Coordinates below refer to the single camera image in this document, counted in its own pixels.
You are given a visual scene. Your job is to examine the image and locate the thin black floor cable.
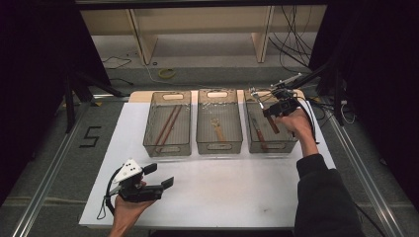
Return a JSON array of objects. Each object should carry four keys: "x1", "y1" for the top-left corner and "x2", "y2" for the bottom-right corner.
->
[{"x1": 102, "y1": 55, "x2": 132, "y2": 71}]

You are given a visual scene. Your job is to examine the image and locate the white cable by stand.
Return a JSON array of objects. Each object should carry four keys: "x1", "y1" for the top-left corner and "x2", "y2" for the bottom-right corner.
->
[{"x1": 340, "y1": 99, "x2": 356, "y2": 125}]

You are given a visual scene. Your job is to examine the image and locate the person's left hand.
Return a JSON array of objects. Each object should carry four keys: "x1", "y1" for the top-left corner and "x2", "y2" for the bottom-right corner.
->
[{"x1": 113, "y1": 194, "x2": 156, "y2": 229}]

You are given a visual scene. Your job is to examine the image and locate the white floor cable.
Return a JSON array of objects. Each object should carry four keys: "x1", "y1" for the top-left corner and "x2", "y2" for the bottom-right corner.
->
[{"x1": 140, "y1": 61, "x2": 199, "y2": 91}]

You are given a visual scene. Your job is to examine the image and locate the brown wooden chopstick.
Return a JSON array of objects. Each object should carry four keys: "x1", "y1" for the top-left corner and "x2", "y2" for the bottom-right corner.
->
[
  {"x1": 154, "y1": 105, "x2": 178, "y2": 146},
  {"x1": 157, "y1": 105, "x2": 183, "y2": 155}
]

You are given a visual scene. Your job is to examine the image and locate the yellow tape roll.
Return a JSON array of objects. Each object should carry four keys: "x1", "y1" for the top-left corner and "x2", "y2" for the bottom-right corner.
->
[{"x1": 157, "y1": 67, "x2": 177, "y2": 80}]

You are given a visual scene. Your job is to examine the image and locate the light wooden shelf unit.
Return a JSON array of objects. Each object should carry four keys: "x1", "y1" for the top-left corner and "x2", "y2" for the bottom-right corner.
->
[{"x1": 80, "y1": 4, "x2": 329, "y2": 66}]

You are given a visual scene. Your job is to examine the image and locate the wooden handled steak knife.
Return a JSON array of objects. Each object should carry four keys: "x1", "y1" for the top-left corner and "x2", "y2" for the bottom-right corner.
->
[{"x1": 251, "y1": 117, "x2": 269, "y2": 151}]

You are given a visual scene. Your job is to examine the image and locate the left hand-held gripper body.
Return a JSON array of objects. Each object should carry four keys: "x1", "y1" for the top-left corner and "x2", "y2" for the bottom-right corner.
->
[{"x1": 110, "y1": 158, "x2": 165, "y2": 203}]

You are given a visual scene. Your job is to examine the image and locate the black metal stand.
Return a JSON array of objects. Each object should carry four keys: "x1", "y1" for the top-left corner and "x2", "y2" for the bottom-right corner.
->
[
  {"x1": 290, "y1": 58, "x2": 348, "y2": 127},
  {"x1": 63, "y1": 70, "x2": 131, "y2": 134}
]

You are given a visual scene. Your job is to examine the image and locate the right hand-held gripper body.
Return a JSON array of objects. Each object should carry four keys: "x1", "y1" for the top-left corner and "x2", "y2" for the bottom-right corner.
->
[{"x1": 270, "y1": 72, "x2": 304, "y2": 119}]

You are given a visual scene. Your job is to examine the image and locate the aluminium floor rail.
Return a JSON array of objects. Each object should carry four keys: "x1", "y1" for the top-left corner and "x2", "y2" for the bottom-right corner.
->
[
  {"x1": 11, "y1": 102, "x2": 91, "y2": 237},
  {"x1": 324, "y1": 102, "x2": 407, "y2": 237}
]

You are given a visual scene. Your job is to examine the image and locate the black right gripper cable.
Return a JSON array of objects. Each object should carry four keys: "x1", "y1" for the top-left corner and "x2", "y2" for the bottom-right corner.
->
[{"x1": 294, "y1": 97, "x2": 321, "y2": 146}]

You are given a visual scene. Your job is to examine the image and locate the smoky clear plastic bin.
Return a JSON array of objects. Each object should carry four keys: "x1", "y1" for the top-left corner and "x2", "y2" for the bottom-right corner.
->
[
  {"x1": 196, "y1": 88, "x2": 244, "y2": 156},
  {"x1": 142, "y1": 91, "x2": 193, "y2": 158},
  {"x1": 243, "y1": 88, "x2": 299, "y2": 155}
]

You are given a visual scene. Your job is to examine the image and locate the person's right hand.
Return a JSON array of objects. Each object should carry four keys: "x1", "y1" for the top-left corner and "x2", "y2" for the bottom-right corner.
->
[{"x1": 275, "y1": 108, "x2": 317, "y2": 148}]

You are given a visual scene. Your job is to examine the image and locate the black curtain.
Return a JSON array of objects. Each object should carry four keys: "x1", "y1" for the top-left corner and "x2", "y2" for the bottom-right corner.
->
[
  {"x1": 0, "y1": 0, "x2": 112, "y2": 206},
  {"x1": 308, "y1": 0, "x2": 419, "y2": 213}
]

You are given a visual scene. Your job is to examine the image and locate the bundle of black cables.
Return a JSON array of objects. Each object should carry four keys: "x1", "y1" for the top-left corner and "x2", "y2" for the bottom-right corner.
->
[{"x1": 268, "y1": 4, "x2": 318, "y2": 76}]

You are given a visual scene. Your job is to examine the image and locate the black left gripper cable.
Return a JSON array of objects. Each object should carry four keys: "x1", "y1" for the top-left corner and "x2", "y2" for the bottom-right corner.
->
[{"x1": 96, "y1": 166, "x2": 125, "y2": 220}]

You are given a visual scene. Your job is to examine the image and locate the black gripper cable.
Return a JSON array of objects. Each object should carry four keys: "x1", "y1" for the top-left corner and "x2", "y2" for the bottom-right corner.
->
[
  {"x1": 96, "y1": 166, "x2": 125, "y2": 220},
  {"x1": 294, "y1": 97, "x2": 321, "y2": 146}
]

